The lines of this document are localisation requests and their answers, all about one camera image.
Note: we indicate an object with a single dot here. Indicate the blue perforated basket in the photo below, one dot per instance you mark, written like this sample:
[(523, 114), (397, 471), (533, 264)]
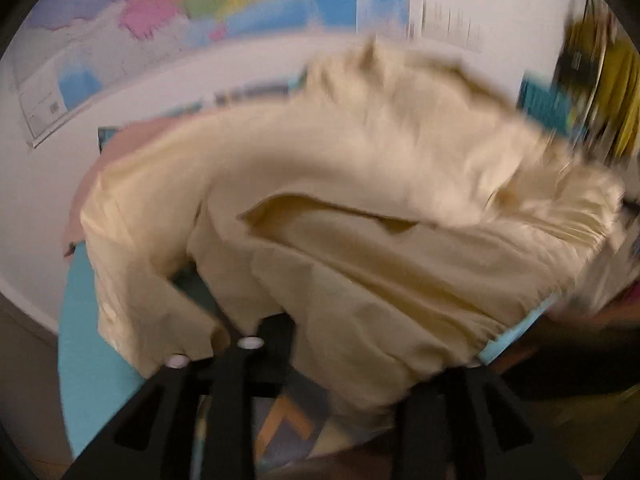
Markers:
[(540, 100)]

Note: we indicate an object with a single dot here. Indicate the teal mat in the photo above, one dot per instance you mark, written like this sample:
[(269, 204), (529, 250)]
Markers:
[(85, 360)]

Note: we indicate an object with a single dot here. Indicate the colourful wall map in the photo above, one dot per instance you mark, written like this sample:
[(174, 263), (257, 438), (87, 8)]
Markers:
[(150, 20)]

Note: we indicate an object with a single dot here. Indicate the yellow cloth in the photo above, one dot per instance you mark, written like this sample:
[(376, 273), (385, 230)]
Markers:
[(620, 90)]

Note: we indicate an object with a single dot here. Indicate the cream large garment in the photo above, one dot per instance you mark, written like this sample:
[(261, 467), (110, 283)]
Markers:
[(350, 160)]

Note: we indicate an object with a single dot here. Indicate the patterned bed sheet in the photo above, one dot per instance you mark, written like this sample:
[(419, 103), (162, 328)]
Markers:
[(295, 420)]

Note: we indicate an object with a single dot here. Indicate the pink cloth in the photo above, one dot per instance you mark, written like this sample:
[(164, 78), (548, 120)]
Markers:
[(120, 145)]

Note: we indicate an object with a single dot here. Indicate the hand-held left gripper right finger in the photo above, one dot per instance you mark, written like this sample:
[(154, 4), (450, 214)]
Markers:
[(450, 425)]

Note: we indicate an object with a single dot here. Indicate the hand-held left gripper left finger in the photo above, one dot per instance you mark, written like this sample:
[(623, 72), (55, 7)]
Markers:
[(227, 385)]

